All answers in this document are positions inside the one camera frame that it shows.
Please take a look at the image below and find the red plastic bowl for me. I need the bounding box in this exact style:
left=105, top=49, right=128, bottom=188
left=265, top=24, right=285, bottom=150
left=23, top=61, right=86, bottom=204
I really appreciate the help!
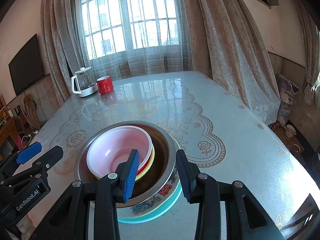
left=86, top=125, right=154, bottom=179

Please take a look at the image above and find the teal plastic plate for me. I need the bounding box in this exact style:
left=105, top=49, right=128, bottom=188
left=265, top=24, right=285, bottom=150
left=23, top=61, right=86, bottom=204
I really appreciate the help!
left=118, top=184, right=182, bottom=224

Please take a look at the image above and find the stainless steel bowl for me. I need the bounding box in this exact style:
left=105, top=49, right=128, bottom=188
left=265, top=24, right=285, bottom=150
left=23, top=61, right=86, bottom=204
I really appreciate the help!
left=74, top=121, right=176, bottom=208

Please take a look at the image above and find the large white dragon plate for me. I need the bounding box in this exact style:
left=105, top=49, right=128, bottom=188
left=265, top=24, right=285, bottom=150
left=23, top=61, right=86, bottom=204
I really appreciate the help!
left=117, top=139, right=180, bottom=218

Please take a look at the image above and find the yellow plastic bowl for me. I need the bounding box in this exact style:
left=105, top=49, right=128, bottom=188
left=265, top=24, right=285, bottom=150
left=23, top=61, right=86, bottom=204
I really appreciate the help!
left=94, top=147, right=156, bottom=182

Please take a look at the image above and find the wooden cabinet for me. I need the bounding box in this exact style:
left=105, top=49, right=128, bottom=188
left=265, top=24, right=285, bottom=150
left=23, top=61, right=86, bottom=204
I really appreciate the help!
left=0, top=95, right=18, bottom=160

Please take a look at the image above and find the white glass electric kettle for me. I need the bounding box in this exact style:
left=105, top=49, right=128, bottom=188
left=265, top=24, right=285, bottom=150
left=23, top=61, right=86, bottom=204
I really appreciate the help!
left=71, top=67, right=98, bottom=98

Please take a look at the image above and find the floral lace tablecloth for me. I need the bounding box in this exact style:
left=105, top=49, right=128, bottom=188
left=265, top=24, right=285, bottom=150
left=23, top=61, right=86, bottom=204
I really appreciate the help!
left=49, top=80, right=227, bottom=176

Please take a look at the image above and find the red ceramic mug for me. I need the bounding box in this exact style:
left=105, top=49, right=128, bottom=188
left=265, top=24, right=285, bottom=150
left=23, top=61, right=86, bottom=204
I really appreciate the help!
left=97, top=75, right=114, bottom=94

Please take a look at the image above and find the white sheer curtain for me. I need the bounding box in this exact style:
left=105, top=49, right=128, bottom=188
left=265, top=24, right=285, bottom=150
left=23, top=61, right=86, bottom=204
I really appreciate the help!
left=71, top=0, right=193, bottom=80

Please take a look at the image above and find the left beige curtain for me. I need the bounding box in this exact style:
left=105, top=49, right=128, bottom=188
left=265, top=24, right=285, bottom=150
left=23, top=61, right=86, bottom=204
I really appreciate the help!
left=40, top=0, right=85, bottom=105

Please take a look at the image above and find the beige curtain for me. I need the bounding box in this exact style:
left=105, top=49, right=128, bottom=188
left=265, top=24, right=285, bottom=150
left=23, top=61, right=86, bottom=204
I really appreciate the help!
left=183, top=0, right=280, bottom=125
left=40, top=0, right=85, bottom=105

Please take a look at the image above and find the window with bars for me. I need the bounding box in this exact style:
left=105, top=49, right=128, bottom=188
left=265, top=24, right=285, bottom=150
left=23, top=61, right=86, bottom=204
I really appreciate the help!
left=80, top=0, right=179, bottom=60

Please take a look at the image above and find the right beige curtain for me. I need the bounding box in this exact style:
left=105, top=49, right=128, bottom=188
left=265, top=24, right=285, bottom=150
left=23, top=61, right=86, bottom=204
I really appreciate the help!
left=183, top=0, right=280, bottom=125

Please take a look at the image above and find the black wall television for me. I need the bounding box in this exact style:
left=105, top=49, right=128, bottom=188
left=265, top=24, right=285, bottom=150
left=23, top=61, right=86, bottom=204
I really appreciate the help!
left=9, top=34, right=45, bottom=95

